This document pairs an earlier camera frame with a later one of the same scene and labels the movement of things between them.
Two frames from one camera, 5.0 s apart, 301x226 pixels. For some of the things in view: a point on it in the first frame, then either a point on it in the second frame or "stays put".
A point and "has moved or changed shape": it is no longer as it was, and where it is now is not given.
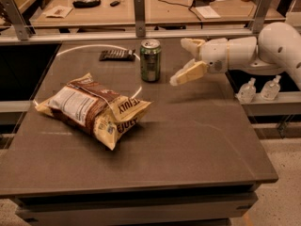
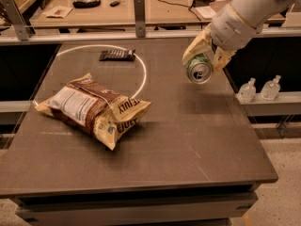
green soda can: x=150 y=56 has moved or changed shape
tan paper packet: x=57 y=11 stays put
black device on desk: x=90 y=4 stays put
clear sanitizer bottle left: x=246 y=92 stays put
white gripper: x=213 y=56 -> x=235 y=27
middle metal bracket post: x=139 y=15 stays put
